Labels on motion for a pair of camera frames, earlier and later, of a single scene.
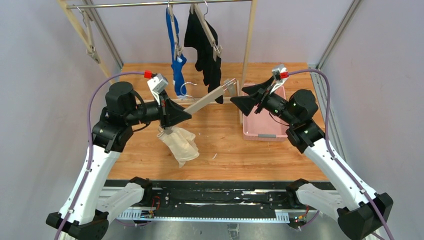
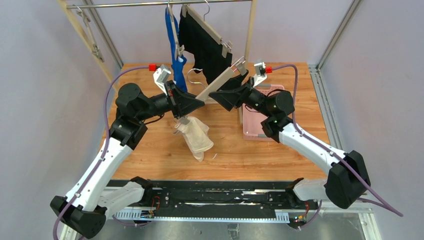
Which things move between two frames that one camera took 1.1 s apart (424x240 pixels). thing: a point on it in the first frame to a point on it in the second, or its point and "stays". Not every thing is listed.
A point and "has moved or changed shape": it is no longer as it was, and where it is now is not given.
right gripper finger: [263, 87] to [235, 84]
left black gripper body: [164, 110] to [171, 99]
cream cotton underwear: [181, 142] to [196, 135]
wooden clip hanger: [229, 86] has moved or changed shape
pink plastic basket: [263, 126] stays
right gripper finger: [247, 103] to [228, 100]
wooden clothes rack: [67, 6] stays
